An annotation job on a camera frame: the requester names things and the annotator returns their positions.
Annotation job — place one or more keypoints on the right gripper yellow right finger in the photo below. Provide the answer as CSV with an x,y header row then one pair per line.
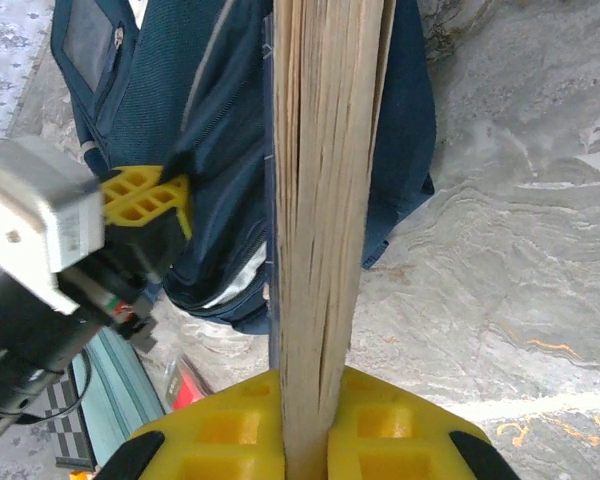
x,y
395,435

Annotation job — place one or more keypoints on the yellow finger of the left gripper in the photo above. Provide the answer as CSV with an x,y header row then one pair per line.
x,y
150,207
135,179

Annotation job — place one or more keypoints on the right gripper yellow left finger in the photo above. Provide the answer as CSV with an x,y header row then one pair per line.
x,y
220,435

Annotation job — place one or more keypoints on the red card package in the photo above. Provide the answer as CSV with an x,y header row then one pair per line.
x,y
190,395

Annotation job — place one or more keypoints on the navy blue backpack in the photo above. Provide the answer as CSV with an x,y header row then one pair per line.
x,y
230,150

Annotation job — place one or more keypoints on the blue book long cream label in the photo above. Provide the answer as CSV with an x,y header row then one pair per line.
x,y
325,200

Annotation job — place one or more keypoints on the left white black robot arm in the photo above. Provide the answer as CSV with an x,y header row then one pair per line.
x,y
20,350

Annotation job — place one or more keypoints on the black grey chessboard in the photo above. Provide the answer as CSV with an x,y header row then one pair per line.
x,y
67,430

